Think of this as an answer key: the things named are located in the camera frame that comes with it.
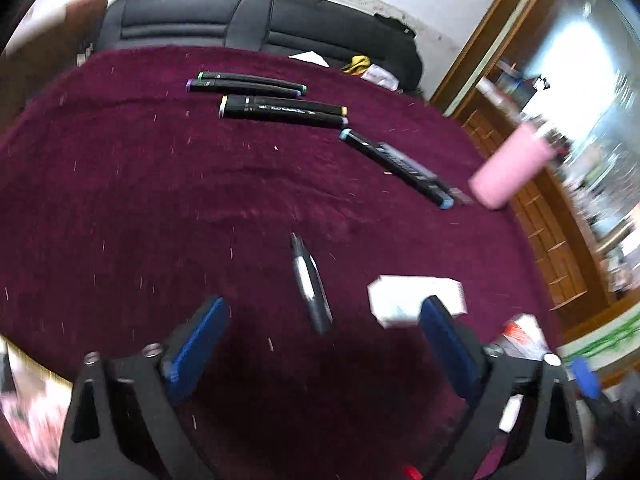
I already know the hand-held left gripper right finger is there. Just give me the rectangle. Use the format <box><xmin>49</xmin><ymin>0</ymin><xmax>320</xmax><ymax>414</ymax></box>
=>
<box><xmin>419</xmin><ymin>296</ymin><xmax>588</xmax><ymax>480</ymax></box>

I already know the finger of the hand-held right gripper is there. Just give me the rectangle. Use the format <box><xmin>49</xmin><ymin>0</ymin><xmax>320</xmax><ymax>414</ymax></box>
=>
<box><xmin>571</xmin><ymin>357</ymin><xmax>601</xmax><ymax>401</ymax></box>

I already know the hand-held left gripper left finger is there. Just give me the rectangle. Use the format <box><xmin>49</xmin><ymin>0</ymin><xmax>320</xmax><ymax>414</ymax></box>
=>
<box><xmin>57</xmin><ymin>296</ymin><xmax>231</xmax><ymax>480</ymax></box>

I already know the clear black gel pen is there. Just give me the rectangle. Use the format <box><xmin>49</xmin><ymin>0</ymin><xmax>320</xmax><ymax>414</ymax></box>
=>
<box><xmin>289</xmin><ymin>232</ymin><xmax>334</xmax><ymax>337</ymax></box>

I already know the gold-rimmed storage box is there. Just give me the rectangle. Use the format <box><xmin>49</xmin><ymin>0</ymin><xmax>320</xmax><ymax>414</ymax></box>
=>
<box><xmin>0</xmin><ymin>332</ymin><xmax>73</xmax><ymax>476</ymax></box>

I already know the maroon tablecloth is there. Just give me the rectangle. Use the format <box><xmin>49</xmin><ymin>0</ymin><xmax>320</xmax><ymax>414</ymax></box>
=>
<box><xmin>0</xmin><ymin>46</ymin><xmax>561</xmax><ymax>480</ymax></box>

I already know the wooden sideboard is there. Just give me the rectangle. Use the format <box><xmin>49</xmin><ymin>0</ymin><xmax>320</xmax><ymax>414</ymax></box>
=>
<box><xmin>450</xmin><ymin>105</ymin><xmax>618</xmax><ymax>331</ymax></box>

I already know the grey slim pen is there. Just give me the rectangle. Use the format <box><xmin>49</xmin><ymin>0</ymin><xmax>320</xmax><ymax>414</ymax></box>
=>
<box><xmin>380</xmin><ymin>141</ymin><xmax>474</xmax><ymax>207</ymax></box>

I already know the pink bottle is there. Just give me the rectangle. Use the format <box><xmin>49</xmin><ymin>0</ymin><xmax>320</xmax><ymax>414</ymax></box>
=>
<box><xmin>469</xmin><ymin>122</ymin><xmax>551</xmax><ymax>210</ymax></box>

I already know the blue-capped black marker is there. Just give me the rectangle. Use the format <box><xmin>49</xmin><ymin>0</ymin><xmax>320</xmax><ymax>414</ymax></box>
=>
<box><xmin>339</xmin><ymin>129</ymin><xmax>455</xmax><ymax>210</ymax></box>

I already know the plum-capped black marker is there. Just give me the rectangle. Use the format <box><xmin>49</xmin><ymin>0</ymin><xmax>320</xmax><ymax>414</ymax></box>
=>
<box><xmin>219</xmin><ymin>105</ymin><xmax>350</xmax><ymax>129</ymax></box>

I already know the yellow-capped black marker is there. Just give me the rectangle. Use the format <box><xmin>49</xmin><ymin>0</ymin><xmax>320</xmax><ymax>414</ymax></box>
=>
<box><xmin>220</xmin><ymin>94</ymin><xmax>349</xmax><ymax>117</ymax></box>

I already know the purple-capped black marker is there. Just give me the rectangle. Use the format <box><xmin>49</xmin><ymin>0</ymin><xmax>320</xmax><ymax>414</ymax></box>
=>
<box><xmin>186</xmin><ymin>79</ymin><xmax>303</xmax><ymax>99</ymax></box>

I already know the white wrapper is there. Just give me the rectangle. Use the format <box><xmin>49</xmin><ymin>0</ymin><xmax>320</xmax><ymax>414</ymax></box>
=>
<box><xmin>360</xmin><ymin>64</ymin><xmax>399</xmax><ymax>92</ymax></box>

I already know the green-capped black marker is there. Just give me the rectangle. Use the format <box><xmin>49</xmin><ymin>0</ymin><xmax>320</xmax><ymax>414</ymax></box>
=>
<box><xmin>197</xmin><ymin>71</ymin><xmax>308</xmax><ymax>95</ymax></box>

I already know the yellow crumpled item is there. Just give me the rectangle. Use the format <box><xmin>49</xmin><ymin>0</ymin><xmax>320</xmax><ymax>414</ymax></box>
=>
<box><xmin>341</xmin><ymin>55</ymin><xmax>371</xmax><ymax>76</ymax></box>

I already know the white paper sheet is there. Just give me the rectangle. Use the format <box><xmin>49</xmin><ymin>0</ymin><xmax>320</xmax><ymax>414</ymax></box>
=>
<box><xmin>289</xmin><ymin>51</ymin><xmax>329</xmax><ymax>67</ymax></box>

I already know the black leather sofa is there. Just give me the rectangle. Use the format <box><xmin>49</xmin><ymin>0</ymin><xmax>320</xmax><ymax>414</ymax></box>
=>
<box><xmin>97</xmin><ymin>0</ymin><xmax>424</xmax><ymax>97</ymax></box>

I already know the wooden door frame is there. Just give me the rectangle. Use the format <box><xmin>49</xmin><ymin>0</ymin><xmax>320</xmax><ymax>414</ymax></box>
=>
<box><xmin>429</xmin><ymin>0</ymin><xmax>561</xmax><ymax>117</ymax></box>

